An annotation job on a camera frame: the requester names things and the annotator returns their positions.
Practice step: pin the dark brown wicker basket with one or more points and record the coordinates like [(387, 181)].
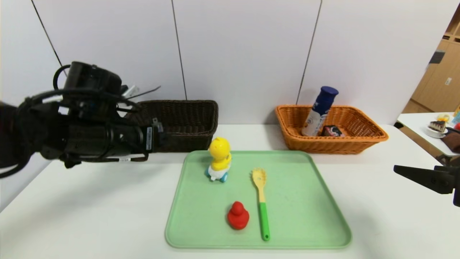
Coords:
[(190, 118)]

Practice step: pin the blue and white drink bottle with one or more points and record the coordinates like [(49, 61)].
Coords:
[(321, 104)]

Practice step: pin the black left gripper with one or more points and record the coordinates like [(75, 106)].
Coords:
[(151, 138)]

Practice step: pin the white side table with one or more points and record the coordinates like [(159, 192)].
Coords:
[(413, 126)]

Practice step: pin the cake slice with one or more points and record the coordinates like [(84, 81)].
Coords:
[(437, 126)]

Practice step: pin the yellow duck toy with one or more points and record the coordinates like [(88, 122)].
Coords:
[(219, 149)]

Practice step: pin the brown cloth pouch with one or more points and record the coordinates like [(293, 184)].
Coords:
[(452, 141)]

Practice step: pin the black drink carton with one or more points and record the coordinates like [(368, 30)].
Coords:
[(331, 130)]

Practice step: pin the light green plastic tray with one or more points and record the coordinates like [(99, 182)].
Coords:
[(294, 216)]

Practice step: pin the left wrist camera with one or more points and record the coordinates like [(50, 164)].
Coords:
[(93, 79)]

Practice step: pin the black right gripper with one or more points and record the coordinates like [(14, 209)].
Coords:
[(456, 190)]

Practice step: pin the teal box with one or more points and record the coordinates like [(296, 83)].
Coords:
[(456, 118)]

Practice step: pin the white plate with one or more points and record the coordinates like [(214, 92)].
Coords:
[(433, 134)]

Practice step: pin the wooden cabinet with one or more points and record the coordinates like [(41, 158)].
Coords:
[(438, 82)]

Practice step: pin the orange wicker basket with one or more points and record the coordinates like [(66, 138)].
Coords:
[(341, 145)]

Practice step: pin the red rubber duck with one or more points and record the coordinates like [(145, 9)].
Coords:
[(238, 217)]

